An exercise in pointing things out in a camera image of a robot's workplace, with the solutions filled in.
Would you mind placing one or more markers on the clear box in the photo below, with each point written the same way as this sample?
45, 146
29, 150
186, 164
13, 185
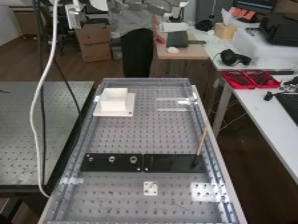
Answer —
146, 136

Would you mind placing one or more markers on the metal bearing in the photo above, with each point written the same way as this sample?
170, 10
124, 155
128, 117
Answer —
133, 159

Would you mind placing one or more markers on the small grey square plate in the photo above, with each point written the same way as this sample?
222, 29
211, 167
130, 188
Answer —
150, 188

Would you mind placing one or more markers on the black plate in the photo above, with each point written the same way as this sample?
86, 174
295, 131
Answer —
173, 164
120, 165

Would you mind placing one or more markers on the cardboard box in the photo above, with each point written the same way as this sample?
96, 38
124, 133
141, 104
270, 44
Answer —
93, 43

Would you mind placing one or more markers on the white mouse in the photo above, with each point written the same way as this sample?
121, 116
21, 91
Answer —
171, 50

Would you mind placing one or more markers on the person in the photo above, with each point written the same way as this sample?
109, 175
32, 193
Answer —
137, 53

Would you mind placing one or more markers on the small white box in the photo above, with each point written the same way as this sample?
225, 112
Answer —
113, 98

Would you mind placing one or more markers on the wooden desk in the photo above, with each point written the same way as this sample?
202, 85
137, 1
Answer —
181, 60

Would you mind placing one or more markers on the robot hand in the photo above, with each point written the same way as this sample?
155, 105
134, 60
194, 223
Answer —
141, 5

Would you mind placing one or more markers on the small metal nut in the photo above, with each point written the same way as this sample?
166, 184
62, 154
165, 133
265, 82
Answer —
112, 159
90, 159

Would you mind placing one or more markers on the flat white plate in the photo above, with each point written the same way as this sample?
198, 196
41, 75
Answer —
113, 114

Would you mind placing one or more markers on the white desk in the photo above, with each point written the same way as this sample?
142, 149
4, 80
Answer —
261, 58
266, 120

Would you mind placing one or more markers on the black keyboard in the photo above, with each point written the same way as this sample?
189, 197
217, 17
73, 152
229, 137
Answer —
290, 106

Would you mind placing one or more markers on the small white jointed device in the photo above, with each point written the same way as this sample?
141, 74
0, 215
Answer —
173, 20

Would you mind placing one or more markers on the thin stick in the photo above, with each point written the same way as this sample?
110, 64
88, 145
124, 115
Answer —
202, 140

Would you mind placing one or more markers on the black case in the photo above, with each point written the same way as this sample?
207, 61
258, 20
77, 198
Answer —
281, 30

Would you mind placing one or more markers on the black headphones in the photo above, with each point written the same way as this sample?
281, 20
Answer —
233, 56

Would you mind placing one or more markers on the red tray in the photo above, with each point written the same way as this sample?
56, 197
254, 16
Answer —
238, 80
265, 78

